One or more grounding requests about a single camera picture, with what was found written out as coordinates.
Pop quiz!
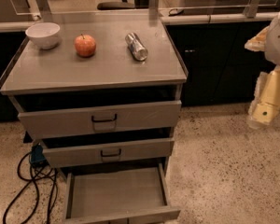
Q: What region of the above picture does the red apple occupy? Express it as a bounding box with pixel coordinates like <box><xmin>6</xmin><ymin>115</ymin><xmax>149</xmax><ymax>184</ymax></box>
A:
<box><xmin>74</xmin><ymin>35</ymin><xmax>96</xmax><ymax>57</ymax></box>

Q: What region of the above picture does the silver redbull can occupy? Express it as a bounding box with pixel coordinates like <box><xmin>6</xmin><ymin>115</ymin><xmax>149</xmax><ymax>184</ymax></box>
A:
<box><xmin>125</xmin><ymin>33</ymin><xmax>148</xmax><ymax>61</ymax></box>

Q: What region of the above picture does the grey drawer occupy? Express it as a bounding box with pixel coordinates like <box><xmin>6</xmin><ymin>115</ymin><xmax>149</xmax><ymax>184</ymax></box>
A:
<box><xmin>63</xmin><ymin>161</ymin><xmax>180</xmax><ymax>224</ymax></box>
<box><xmin>43</xmin><ymin>138</ymin><xmax>175</xmax><ymax>168</ymax></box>
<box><xmin>19</xmin><ymin>101</ymin><xmax>181</xmax><ymax>139</ymax></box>

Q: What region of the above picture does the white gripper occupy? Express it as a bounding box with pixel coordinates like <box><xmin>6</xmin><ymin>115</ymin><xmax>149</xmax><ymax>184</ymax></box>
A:
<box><xmin>245</xmin><ymin>27</ymin><xmax>280</xmax><ymax>129</ymax></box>

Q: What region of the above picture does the black office chair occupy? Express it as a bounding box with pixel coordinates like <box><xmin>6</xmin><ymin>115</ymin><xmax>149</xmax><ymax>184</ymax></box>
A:
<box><xmin>97</xmin><ymin>0</ymin><xmax>149</xmax><ymax>10</ymax></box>

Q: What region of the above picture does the black cable on counter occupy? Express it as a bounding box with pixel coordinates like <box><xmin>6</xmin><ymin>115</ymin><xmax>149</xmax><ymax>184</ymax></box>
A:
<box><xmin>168</xmin><ymin>7</ymin><xmax>185</xmax><ymax>17</ymax></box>

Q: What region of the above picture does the grey drawer cabinet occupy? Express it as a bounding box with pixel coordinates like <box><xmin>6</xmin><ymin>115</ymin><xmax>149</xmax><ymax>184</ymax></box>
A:
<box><xmin>0</xmin><ymin>10</ymin><xmax>189</xmax><ymax>224</ymax></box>

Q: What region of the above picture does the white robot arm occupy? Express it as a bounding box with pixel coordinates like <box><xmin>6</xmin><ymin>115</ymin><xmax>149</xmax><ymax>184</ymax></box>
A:
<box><xmin>245</xmin><ymin>11</ymin><xmax>280</xmax><ymax>129</ymax></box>

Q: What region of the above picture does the top grey drawer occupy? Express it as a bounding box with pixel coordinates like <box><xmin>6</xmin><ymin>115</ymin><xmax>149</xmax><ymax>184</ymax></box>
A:
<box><xmin>19</xmin><ymin>101</ymin><xmax>181</xmax><ymax>139</ymax></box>

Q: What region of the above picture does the blue power box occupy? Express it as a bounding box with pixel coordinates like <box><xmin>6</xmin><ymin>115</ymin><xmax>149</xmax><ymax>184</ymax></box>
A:
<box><xmin>30</xmin><ymin>145</ymin><xmax>48</xmax><ymax>167</ymax></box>

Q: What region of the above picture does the white ceramic bowl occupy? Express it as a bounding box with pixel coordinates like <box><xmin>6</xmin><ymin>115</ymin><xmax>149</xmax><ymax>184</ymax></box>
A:
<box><xmin>25</xmin><ymin>22</ymin><xmax>61</xmax><ymax>49</ymax></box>

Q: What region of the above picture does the bottom grey drawer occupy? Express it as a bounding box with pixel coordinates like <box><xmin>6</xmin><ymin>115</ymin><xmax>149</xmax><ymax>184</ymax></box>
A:
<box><xmin>63</xmin><ymin>161</ymin><xmax>180</xmax><ymax>224</ymax></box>

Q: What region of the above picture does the black floor cable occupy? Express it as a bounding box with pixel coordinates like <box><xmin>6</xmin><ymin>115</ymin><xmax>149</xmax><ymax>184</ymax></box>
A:
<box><xmin>2</xmin><ymin>151</ymin><xmax>59</xmax><ymax>224</ymax></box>

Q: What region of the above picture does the middle grey drawer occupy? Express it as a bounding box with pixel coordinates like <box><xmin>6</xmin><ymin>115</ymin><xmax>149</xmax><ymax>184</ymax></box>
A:
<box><xmin>43</xmin><ymin>138</ymin><xmax>175</xmax><ymax>168</ymax></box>

